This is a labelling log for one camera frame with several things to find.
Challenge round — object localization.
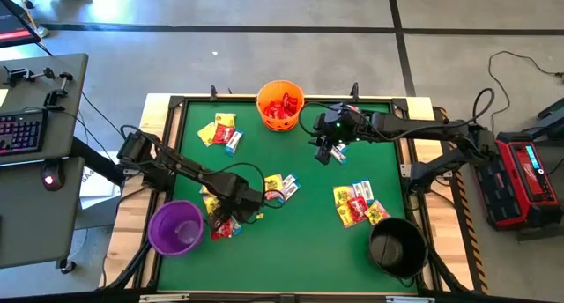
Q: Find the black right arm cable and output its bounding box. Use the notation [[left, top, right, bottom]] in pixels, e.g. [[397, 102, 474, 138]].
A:
[[298, 87, 495, 139]]

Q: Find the white metal frame bracket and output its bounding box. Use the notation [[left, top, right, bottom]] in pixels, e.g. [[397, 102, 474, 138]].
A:
[[139, 292, 190, 303], [386, 295, 435, 303]]

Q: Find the orange pumpkin face bucket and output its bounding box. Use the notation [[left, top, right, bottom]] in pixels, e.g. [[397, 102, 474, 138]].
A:
[[256, 79, 306, 133]]

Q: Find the white cardboard box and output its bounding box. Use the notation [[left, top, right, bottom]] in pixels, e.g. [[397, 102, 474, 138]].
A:
[[78, 151, 122, 198]]

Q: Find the black equipment case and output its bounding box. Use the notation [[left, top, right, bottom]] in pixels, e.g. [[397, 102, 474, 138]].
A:
[[526, 98, 564, 141]]

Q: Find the black monitor red stripe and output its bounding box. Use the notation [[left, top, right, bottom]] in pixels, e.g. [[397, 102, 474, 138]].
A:
[[0, 0, 41, 48]]

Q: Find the floor stand yellow rod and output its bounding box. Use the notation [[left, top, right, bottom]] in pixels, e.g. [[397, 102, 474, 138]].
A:
[[11, 0, 50, 39]]

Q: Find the purple plastic bucket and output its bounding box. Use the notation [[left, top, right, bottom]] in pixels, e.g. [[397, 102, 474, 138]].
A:
[[146, 199, 206, 257]]

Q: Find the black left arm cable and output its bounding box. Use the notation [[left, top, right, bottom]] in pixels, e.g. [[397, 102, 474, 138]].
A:
[[119, 124, 286, 211]]

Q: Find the black desk caster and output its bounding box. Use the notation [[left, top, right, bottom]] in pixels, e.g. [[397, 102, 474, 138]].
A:
[[56, 259, 77, 276]]

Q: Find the yellow black hazard tape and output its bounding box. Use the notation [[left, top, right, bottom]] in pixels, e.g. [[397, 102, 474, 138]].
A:
[[453, 170, 490, 295]]

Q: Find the grey desk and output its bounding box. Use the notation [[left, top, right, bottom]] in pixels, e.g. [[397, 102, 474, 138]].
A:
[[0, 156, 85, 270], [0, 52, 89, 166]]

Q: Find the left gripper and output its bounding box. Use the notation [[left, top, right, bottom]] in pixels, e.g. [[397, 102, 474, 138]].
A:
[[209, 186, 268, 229]]

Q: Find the red black power station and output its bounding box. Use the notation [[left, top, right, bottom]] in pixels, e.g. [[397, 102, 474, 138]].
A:
[[473, 130, 564, 232]]

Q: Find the green table mat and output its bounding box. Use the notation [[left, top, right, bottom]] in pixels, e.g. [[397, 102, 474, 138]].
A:
[[157, 100, 419, 294]]

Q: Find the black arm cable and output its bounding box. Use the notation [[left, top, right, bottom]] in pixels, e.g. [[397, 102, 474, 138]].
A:
[[119, 124, 286, 211], [298, 87, 495, 139]]

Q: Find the black pumpkin face bucket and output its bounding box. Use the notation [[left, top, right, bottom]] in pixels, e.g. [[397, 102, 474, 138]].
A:
[[367, 218, 429, 280]]

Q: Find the black computer mouse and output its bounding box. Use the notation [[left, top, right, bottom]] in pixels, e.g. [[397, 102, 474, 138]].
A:
[[40, 159, 66, 192]]

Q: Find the black desk clamp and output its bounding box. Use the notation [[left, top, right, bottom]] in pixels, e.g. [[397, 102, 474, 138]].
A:
[[42, 67, 75, 110], [2, 66, 36, 86]]

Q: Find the black floor cable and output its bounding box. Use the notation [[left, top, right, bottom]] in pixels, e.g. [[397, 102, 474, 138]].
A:
[[486, 50, 564, 123]]

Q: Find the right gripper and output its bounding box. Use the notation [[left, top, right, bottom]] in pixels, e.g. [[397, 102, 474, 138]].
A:
[[312, 102, 367, 166]]

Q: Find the backlit computer keyboard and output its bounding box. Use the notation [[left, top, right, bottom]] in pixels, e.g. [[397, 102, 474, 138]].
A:
[[0, 108, 49, 157]]

